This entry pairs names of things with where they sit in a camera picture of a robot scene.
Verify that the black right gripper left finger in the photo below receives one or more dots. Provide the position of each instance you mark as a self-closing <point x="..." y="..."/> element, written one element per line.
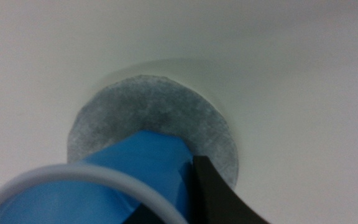
<point x="142" y="216"/>

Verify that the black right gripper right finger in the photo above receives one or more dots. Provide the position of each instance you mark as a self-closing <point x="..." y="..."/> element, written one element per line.
<point x="216" y="202"/>

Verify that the round grey felt cup mat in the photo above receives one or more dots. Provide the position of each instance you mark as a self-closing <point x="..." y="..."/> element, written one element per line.
<point x="154" y="105"/>

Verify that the blue plastic cup white rim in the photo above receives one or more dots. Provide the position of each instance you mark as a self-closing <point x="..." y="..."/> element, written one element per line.
<point x="145" y="155"/>

